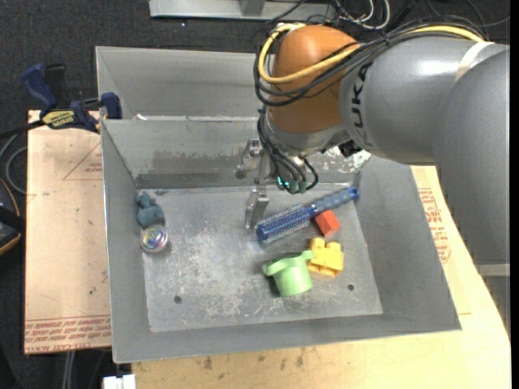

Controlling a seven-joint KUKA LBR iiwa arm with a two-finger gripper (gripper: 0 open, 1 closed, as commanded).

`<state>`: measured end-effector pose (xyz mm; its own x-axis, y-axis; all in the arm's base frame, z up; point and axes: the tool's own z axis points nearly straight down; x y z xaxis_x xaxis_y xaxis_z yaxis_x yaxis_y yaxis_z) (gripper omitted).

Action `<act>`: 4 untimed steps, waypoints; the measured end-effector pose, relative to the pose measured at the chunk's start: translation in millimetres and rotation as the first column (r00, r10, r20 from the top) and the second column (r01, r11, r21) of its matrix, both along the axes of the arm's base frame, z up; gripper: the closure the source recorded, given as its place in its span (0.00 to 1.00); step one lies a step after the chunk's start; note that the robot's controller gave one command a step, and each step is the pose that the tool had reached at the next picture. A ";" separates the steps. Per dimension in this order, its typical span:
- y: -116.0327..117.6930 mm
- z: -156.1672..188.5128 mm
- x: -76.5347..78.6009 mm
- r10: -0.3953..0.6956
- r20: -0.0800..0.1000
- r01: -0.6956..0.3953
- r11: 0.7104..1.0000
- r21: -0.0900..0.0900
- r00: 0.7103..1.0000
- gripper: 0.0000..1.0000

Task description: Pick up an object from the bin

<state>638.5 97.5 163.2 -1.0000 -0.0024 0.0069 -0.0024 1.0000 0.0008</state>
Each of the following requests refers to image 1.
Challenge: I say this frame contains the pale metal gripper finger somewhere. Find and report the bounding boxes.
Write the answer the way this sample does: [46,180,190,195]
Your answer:
[235,138,263,179]
[243,188,271,230]

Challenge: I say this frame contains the blue hairbrush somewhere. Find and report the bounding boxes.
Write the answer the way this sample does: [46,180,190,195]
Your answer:
[255,186,361,246]

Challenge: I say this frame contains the grey metal bin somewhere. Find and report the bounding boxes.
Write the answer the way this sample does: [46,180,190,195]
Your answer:
[95,45,462,365]

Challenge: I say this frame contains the red-orange toy block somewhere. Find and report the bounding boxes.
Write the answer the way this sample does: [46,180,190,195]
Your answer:
[314,209,342,238]

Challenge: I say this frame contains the green plastic cup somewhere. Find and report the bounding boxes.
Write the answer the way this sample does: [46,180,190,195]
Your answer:
[261,250,315,298]

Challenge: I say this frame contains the yellow toy brick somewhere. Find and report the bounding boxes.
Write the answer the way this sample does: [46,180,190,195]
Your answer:
[306,237,345,277]

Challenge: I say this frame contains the dark teal toy animal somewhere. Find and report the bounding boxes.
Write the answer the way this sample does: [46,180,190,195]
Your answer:
[135,190,165,229]

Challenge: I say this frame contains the brown cardboard board red print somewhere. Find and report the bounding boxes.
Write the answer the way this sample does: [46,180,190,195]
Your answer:
[24,109,474,356]

